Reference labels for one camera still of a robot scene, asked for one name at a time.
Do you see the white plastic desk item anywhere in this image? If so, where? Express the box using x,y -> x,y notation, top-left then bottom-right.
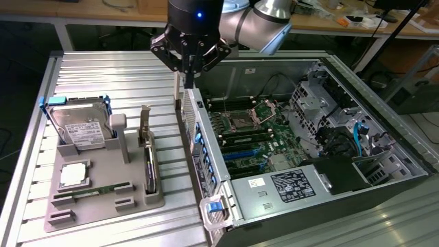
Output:
344,15 -> 388,29

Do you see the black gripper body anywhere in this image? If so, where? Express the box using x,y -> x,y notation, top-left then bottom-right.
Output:
164,0 -> 224,52

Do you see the black wire bundle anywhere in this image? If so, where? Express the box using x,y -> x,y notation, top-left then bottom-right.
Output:
313,113 -> 359,159

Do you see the black floor unit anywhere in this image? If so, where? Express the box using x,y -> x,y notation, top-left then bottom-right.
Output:
387,78 -> 439,115

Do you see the graphics card with metal bracket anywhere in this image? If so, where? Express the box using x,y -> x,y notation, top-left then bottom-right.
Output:
137,104 -> 161,195

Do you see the grey parts rack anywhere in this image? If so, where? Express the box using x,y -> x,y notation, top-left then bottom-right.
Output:
44,113 -> 165,234

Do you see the black looped wire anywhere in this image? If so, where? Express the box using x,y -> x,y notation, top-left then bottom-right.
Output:
258,73 -> 297,102

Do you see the green motherboard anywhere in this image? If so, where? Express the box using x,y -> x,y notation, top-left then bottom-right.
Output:
206,99 -> 320,180

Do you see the black stand pole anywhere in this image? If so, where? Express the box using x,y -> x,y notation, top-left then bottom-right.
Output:
352,0 -> 431,73

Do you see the blue disk wire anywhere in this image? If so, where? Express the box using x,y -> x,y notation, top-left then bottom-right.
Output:
352,120 -> 369,157

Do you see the hard disk in blue caddy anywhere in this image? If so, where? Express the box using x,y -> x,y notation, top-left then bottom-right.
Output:
37,95 -> 117,151

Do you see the green RAM stick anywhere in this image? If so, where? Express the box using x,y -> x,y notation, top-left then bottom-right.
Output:
54,186 -> 133,200

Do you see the blue expansion slot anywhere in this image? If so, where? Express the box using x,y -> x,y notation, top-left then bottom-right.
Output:
222,149 -> 262,162

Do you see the silver CPU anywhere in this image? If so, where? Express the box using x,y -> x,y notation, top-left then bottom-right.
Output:
60,163 -> 88,187

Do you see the CPU socket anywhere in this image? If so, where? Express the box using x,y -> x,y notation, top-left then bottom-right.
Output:
228,110 -> 256,129

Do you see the RAM stick with white label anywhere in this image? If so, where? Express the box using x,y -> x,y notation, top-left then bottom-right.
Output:
221,132 -> 272,147

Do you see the silver chipset heat sink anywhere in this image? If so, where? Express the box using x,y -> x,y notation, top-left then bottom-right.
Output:
269,155 -> 290,170

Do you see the wooden desk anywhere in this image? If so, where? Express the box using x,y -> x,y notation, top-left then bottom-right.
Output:
0,0 -> 439,41

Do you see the black plastic fan shroud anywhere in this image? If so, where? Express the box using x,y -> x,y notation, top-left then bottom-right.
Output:
297,155 -> 373,195

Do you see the silver power supply unit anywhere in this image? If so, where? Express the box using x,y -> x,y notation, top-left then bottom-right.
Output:
229,164 -> 333,222

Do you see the metal socket cover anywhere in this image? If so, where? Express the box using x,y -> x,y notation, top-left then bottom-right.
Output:
249,100 -> 278,124

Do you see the open black PC case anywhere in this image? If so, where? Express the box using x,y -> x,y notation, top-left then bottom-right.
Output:
173,57 -> 432,247

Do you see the silver perforated disk bay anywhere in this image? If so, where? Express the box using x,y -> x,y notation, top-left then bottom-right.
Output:
289,81 -> 344,160

